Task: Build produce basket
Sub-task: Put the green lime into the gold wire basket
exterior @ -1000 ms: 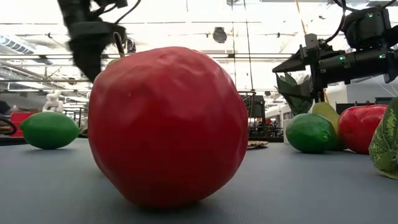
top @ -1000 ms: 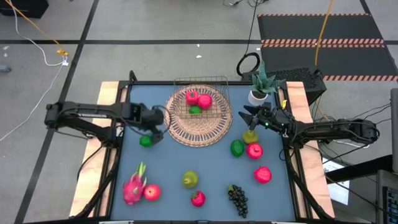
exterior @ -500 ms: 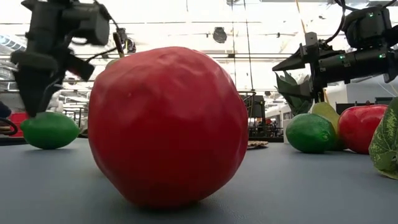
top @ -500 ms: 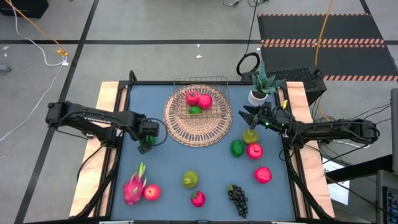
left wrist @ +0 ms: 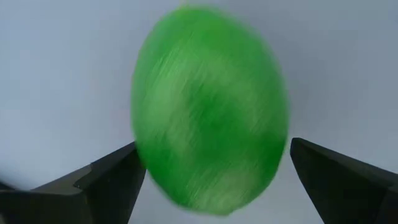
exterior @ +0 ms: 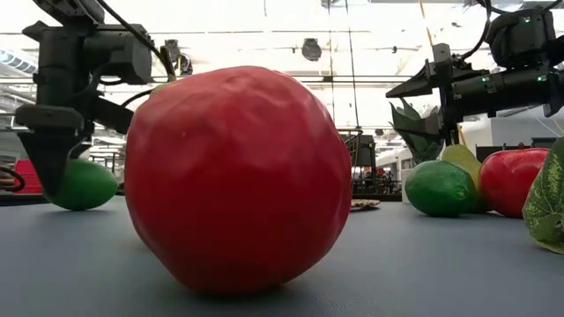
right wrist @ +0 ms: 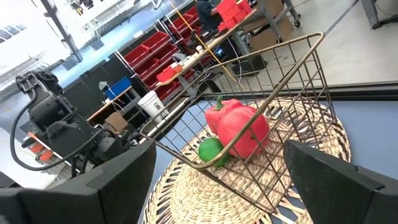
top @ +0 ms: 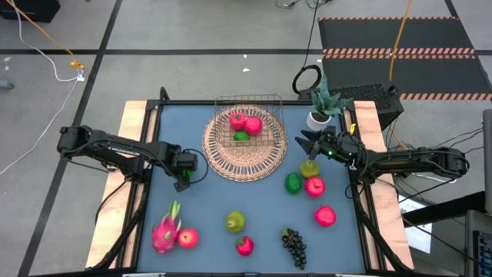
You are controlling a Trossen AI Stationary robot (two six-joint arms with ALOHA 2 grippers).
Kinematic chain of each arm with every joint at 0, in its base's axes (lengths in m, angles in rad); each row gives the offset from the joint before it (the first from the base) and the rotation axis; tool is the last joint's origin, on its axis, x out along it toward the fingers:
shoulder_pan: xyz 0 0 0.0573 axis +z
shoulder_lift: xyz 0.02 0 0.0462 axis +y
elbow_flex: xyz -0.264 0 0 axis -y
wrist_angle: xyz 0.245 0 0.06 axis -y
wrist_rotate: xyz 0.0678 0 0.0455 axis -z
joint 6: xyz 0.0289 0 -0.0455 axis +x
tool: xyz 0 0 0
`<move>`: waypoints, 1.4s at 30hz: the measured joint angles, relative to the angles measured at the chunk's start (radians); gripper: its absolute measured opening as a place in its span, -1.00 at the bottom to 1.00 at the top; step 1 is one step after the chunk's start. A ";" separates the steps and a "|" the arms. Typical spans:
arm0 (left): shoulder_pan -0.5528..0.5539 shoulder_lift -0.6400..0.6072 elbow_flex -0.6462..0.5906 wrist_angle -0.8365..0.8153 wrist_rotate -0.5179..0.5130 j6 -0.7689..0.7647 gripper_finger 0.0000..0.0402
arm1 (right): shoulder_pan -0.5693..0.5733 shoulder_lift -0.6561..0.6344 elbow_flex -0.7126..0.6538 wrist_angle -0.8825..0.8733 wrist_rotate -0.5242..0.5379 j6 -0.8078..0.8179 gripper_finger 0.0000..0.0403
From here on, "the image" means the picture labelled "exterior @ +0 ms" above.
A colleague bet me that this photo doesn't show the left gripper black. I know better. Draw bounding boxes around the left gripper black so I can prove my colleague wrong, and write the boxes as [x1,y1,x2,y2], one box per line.
[15,20,153,199]

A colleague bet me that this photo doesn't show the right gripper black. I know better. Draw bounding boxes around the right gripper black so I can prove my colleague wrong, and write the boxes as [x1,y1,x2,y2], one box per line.
[385,42,498,146]

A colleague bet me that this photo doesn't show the large green lime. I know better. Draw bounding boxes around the large green lime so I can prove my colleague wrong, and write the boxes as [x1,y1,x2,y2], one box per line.
[45,158,119,211]
[404,160,478,217]

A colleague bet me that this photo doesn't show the green apple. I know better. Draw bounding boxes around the green apple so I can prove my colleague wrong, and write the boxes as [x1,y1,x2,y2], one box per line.
[440,144,488,214]

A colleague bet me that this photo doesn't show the red apple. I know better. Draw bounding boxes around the red apple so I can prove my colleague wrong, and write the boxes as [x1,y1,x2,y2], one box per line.
[478,147,552,219]

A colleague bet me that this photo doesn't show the red strawberry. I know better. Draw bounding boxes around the red strawberry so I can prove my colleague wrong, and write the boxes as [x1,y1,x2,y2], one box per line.
[124,65,353,295]

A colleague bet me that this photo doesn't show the black grapes with leaf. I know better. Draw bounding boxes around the black grapes with leaf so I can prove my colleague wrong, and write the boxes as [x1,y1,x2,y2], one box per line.
[522,136,564,255]

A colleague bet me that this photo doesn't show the potted plant in white pot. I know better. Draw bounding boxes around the potted plant in white pot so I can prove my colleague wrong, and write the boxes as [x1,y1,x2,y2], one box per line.
[389,97,444,204]

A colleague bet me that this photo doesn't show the red storage bins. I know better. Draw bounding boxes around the red storage bins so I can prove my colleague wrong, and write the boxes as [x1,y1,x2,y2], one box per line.
[13,158,45,195]

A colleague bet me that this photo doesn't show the round woven placemat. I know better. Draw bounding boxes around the round woven placemat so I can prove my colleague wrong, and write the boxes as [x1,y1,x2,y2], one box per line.
[350,198,382,211]

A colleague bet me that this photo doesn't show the long yellow cable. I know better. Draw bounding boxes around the long yellow cable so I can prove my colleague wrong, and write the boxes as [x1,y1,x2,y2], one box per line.
[418,0,468,146]

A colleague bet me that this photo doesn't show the black cable loop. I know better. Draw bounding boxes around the black cable loop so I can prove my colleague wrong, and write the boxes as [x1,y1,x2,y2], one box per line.
[0,166,26,193]

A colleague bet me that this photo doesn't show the black hanging cable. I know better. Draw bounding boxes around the black hanging cable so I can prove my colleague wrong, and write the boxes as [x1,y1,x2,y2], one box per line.
[345,0,361,131]

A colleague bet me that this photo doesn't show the black ceiling cable reel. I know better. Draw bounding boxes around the black ceiling cable reel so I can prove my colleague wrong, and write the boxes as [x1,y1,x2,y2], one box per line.
[163,38,194,76]
[301,37,323,62]

